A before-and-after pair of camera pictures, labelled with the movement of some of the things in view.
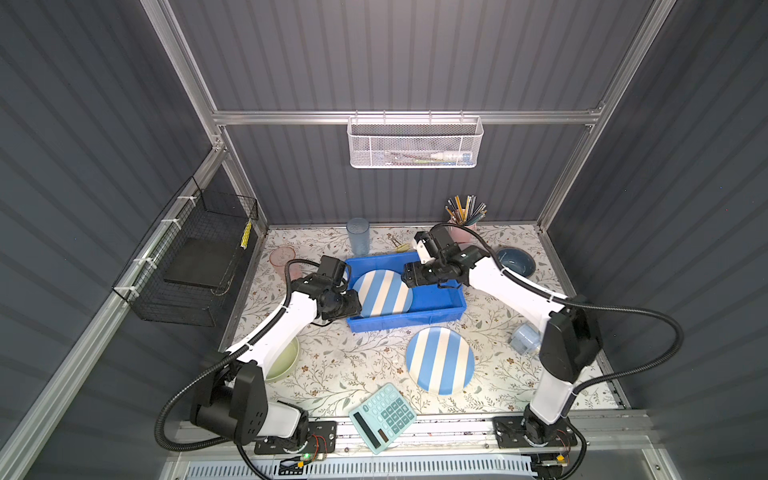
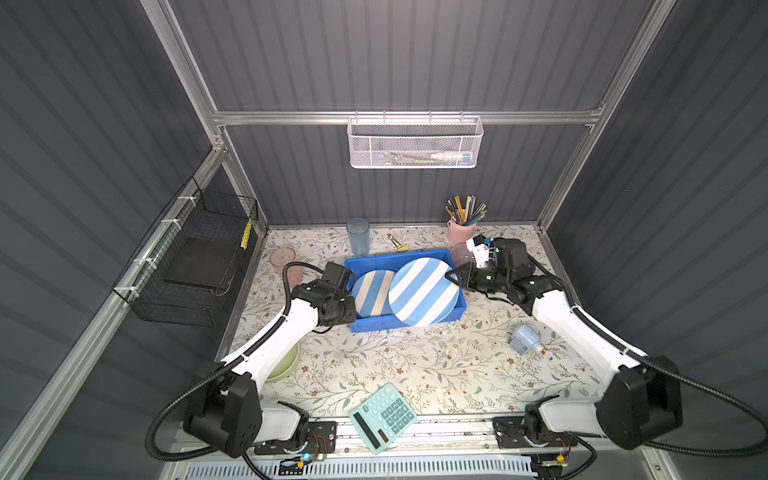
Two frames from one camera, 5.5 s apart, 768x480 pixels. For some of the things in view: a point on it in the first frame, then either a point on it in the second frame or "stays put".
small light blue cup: (525, 339) stays put
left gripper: (353, 308) stays put
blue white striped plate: (383, 293) stays put
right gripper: (412, 275) → (467, 275)
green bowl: (285, 361) stays put
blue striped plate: (440, 360) → (420, 292)
